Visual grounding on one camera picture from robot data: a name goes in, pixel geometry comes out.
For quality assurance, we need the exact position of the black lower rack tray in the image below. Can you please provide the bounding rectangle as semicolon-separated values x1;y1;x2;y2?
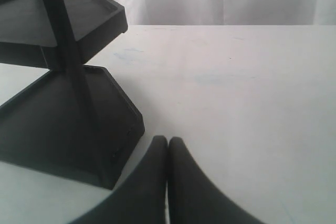
1;66;145;189

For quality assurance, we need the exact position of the black upper rack tray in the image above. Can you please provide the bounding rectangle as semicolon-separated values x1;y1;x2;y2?
1;0;128;70

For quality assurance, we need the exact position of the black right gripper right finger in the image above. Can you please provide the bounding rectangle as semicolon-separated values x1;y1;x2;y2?
167;137;262;223

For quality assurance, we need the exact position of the black rack tray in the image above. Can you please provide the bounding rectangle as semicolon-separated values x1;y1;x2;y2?
1;66;145;189
1;0;128;70

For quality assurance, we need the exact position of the black metal rack frame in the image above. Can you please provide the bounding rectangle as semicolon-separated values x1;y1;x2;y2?
43;0;113;188

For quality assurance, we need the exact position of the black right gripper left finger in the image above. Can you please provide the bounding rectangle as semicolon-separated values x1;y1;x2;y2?
72;135;168;223

